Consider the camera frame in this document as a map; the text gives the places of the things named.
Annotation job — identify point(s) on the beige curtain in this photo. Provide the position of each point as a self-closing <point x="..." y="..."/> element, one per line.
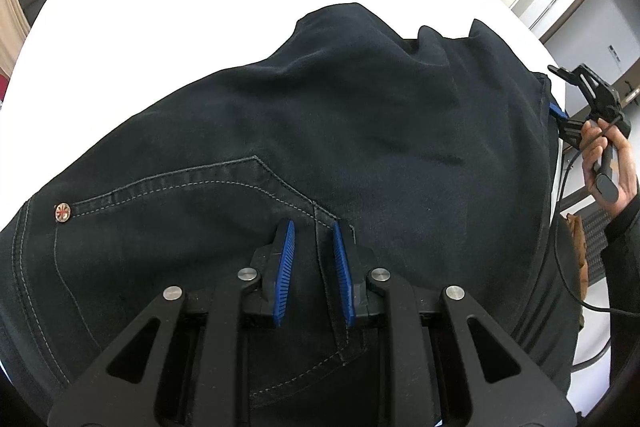
<point x="10" y="17"/>

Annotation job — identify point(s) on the white door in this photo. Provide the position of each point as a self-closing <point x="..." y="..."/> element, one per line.
<point x="595" y="22"/>

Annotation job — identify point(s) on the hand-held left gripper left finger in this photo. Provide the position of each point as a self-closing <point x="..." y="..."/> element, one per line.
<point x="283" y="277"/>

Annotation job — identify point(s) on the brown cloth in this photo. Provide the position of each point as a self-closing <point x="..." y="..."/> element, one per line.
<point x="576" y="252"/>

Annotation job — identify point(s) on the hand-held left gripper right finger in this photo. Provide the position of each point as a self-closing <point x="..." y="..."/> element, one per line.
<point x="344" y="277"/>

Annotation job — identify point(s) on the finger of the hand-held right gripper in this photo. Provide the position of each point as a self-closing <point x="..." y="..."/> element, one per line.
<point x="567" y="76"/>
<point x="564" y="119"/>

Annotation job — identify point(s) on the black denim pants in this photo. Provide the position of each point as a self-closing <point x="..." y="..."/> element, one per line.
<point x="300" y="132"/>

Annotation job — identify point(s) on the person's right hand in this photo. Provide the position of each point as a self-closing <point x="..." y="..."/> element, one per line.
<point x="622" y="179"/>

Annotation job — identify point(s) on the bed with white sheet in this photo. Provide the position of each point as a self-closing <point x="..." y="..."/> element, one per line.
<point x="200" y="7"/>

